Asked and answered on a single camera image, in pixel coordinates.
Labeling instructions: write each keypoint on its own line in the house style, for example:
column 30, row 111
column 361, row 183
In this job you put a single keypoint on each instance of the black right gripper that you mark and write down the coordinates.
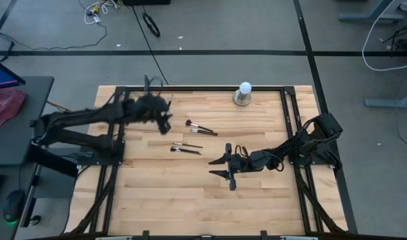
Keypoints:
column 241, row 163

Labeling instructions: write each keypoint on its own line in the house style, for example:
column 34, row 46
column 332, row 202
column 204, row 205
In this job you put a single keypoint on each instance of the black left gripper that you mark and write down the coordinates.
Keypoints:
column 150, row 108

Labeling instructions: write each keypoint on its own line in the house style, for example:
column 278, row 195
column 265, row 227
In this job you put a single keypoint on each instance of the black makeup brush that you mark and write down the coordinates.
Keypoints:
column 169, row 107

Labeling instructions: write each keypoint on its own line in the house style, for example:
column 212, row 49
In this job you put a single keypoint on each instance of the fluffy powder makeup brush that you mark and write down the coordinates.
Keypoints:
column 189, row 122

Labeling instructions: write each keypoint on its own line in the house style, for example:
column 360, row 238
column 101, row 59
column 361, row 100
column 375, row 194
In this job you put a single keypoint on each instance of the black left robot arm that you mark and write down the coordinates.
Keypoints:
column 90, row 113

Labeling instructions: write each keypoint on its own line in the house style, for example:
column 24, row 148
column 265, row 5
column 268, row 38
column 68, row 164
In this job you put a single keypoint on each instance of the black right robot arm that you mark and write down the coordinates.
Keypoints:
column 296, row 143

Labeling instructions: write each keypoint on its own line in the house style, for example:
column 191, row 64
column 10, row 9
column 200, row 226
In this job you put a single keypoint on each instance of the white bulb lamp metal base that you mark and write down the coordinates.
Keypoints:
column 242, row 96

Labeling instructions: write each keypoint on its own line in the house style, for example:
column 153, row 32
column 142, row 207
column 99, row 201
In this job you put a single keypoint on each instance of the black box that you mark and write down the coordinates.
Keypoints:
column 146, row 2

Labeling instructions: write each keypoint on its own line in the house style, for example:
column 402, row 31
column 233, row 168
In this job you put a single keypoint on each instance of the black desk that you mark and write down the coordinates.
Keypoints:
column 10, row 150

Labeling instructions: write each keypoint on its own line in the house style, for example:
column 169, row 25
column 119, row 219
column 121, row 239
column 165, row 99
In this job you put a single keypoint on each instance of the black caster wheel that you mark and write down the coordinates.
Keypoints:
column 35, row 220

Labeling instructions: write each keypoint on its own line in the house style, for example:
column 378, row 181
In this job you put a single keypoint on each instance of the pink cloth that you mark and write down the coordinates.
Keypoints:
column 3, row 106

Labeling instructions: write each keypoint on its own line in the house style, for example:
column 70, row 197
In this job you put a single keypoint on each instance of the black computer mouse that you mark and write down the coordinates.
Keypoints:
column 13, row 205

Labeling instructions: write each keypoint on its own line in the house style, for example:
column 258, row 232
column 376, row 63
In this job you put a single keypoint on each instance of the computer monitor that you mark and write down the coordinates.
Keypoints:
column 0, row 78

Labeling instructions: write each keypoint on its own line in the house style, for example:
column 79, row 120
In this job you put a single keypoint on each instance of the grey desk foot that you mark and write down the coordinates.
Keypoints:
column 386, row 102
column 369, row 17

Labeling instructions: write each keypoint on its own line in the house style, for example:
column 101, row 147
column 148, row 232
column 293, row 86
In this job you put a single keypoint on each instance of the black clamp mount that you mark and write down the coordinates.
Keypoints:
column 146, row 83

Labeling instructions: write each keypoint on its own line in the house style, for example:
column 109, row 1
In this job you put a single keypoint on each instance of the black aluminium rig frame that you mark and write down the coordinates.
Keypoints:
column 206, row 89

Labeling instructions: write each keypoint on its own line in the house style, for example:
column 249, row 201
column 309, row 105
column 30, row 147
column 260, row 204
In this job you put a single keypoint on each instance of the silver metal bracket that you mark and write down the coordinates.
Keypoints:
column 113, row 238
column 298, row 238

